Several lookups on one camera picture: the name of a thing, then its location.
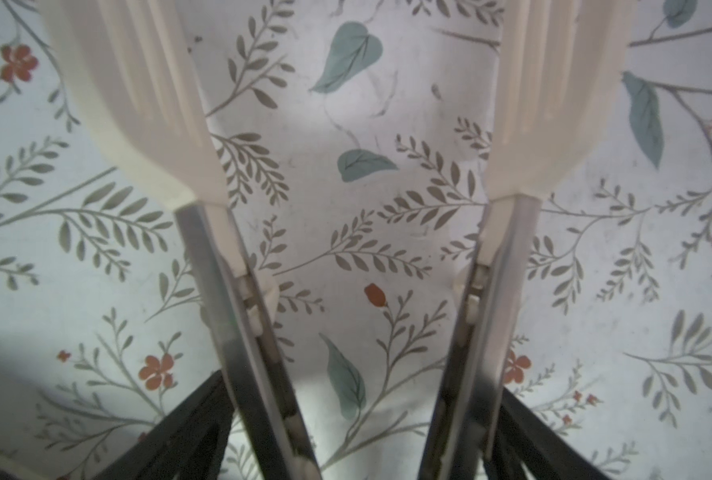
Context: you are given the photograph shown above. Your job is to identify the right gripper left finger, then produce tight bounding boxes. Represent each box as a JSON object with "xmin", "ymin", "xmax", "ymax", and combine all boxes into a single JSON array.
[{"xmin": 96, "ymin": 372, "xmax": 235, "ymax": 480}]

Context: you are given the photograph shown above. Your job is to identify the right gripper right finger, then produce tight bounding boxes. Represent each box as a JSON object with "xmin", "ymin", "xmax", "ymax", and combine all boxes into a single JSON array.
[{"xmin": 484, "ymin": 389, "xmax": 608, "ymax": 480}]

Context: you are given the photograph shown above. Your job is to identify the white plastic steel tongs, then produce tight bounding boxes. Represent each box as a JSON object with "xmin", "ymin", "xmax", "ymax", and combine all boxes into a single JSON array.
[{"xmin": 38, "ymin": 1, "xmax": 636, "ymax": 479}]

